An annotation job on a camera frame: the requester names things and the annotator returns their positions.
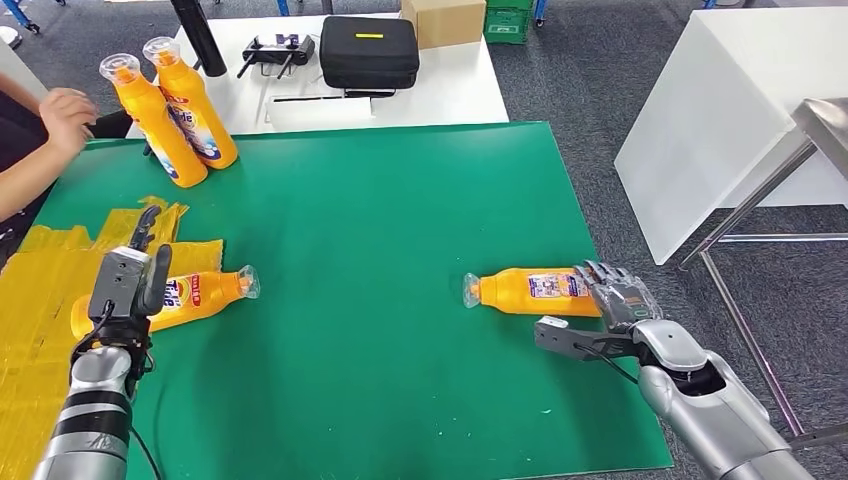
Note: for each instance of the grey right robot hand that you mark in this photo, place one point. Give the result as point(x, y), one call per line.
point(623, 298)

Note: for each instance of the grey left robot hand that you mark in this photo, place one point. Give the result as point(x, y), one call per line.
point(162, 278)

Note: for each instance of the person's right hand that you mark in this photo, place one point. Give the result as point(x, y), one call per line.
point(66, 119)

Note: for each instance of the orange detergent bottle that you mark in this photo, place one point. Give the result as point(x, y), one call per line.
point(510, 291)
point(212, 291)
point(159, 139)
point(199, 119)

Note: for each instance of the person's right forearm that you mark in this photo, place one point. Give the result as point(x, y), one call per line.
point(26, 185)

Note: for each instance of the person's left forearm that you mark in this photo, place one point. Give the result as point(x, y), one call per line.
point(13, 86)

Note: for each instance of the person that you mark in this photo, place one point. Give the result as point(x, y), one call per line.
point(16, 132)

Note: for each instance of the white desk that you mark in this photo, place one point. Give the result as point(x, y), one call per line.
point(13, 63)

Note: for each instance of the white round floor base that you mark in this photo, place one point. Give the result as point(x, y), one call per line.
point(10, 37)

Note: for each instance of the black thermos flask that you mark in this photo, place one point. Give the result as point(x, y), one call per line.
point(199, 40)

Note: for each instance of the yellow taped cardboard sheet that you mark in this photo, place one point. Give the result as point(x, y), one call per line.
point(33, 371)

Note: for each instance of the white side table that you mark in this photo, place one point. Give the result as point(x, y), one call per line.
point(696, 132)

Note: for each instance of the green table mat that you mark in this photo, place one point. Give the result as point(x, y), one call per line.
point(371, 265)

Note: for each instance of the black remote controller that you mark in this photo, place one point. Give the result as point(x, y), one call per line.
point(275, 52)

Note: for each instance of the white paper sheet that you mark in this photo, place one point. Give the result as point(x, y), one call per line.
point(318, 116)

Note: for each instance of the black stylus pen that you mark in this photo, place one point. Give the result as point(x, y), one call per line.
point(308, 98)

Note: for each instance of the green plastic crate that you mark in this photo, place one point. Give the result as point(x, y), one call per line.
point(507, 28)
point(509, 4)

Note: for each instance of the black zip carry case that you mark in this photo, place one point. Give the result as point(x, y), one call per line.
point(368, 60)

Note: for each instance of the brown cardboard box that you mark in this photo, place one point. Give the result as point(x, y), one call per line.
point(440, 26)

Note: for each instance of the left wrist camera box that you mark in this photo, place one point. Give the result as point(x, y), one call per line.
point(116, 278)

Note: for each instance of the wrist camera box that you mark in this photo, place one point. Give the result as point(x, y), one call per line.
point(116, 278)
point(563, 338)

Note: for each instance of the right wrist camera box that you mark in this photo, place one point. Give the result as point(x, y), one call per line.
point(563, 338)

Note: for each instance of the blue metal rack frame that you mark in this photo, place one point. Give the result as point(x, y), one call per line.
point(20, 16)
point(539, 10)
point(283, 6)

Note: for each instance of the steel frame table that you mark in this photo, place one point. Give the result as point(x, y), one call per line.
point(821, 122)

